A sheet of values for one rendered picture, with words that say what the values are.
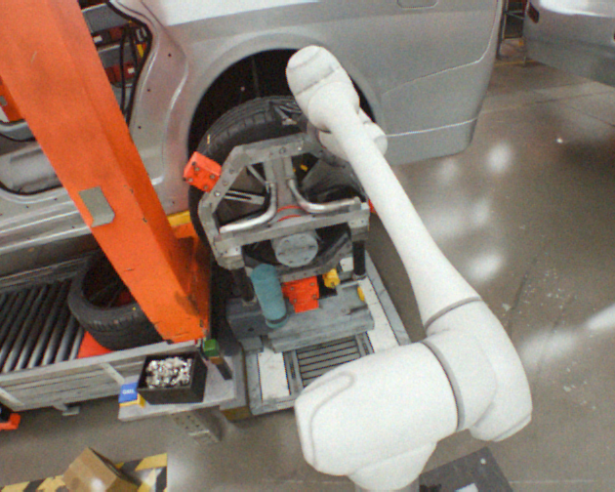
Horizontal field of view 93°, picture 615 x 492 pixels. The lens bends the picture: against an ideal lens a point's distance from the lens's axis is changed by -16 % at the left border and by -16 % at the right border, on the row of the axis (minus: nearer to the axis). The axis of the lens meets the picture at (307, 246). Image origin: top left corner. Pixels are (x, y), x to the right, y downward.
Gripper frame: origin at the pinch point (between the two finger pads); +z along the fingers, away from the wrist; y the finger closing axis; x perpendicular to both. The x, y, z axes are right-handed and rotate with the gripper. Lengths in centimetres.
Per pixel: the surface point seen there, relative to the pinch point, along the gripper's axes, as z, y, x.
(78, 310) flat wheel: 47, -88, -77
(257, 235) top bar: -23.1, -23.2, -23.1
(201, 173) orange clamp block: -0.4, -27.1, -12.4
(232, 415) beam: -16, -48, -117
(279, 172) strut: -9.3, -6.7, -16.2
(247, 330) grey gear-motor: 1, -26, -90
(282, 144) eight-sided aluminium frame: -10.3, -5.4, -7.5
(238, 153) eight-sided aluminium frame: -4.8, -16.7, -8.4
